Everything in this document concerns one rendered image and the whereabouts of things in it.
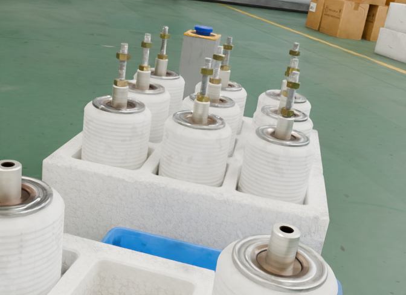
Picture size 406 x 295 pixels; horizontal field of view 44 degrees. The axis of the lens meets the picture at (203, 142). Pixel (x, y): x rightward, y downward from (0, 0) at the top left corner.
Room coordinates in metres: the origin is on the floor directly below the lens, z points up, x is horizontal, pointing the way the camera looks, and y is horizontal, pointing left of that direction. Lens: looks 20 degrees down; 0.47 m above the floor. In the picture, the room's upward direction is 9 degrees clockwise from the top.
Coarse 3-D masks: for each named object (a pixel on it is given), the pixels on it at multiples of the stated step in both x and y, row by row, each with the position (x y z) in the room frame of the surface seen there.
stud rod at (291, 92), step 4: (292, 72) 0.67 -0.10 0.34; (296, 72) 0.67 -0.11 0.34; (292, 76) 0.67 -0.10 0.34; (296, 76) 0.66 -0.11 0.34; (292, 80) 0.66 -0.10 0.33; (296, 80) 0.66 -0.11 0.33; (288, 92) 0.67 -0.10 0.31; (292, 92) 0.66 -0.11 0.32; (288, 96) 0.67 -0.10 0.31; (292, 96) 0.66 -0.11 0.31; (288, 100) 0.66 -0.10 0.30; (292, 100) 0.66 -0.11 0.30; (288, 104) 0.66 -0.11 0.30; (292, 104) 0.67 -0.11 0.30; (288, 108) 0.66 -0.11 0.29; (284, 116) 0.67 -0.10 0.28
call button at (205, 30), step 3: (195, 27) 1.09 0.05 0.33; (198, 27) 1.08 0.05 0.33; (201, 27) 1.08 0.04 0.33; (204, 27) 1.08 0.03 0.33; (207, 27) 1.09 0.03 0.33; (210, 27) 1.10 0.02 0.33; (198, 30) 1.08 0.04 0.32; (201, 30) 1.08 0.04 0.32; (204, 30) 1.08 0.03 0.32; (207, 30) 1.08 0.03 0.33; (210, 30) 1.08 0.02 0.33; (198, 33) 1.08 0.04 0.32; (201, 33) 1.08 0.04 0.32; (204, 33) 1.08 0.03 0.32; (207, 33) 1.08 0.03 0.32; (210, 33) 1.09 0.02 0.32
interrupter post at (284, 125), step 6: (282, 120) 0.66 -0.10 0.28; (288, 120) 0.66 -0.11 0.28; (276, 126) 0.67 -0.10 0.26; (282, 126) 0.66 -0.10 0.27; (288, 126) 0.66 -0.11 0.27; (276, 132) 0.66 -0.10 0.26; (282, 132) 0.66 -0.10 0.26; (288, 132) 0.66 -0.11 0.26; (282, 138) 0.66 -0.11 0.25; (288, 138) 0.66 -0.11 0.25
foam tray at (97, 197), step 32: (64, 160) 0.64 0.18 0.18; (320, 160) 0.79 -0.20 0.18; (64, 192) 0.63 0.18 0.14; (96, 192) 0.62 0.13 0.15; (128, 192) 0.61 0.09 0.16; (160, 192) 0.61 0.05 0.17; (192, 192) 0.60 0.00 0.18; (224, 192) 0.61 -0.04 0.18; (320, 192) 0.66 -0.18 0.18; (64, 224) 0.62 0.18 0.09; (96, 224) 0.62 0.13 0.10; (128, 224) 0.61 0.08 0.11; (160, 224) 0.61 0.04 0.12; (192, 224) 0.60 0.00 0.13; (224, 224) 0.60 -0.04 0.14; (256, 224) 0.59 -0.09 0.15; (320, 224) 0.58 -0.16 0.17
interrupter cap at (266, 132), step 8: (264, 128) 0.69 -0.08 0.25; (272, 128) 0.69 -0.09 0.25; (264, 136) 0.65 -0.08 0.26; (272, 136) 0.66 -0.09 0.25; (296, 136) 0.67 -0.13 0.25; (304, 136) 0.68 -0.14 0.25; (280, 144) 0.63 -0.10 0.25; (288, 144) 0.63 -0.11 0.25; (296, 144) 0.63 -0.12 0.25; (304, 144) 0.64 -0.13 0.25
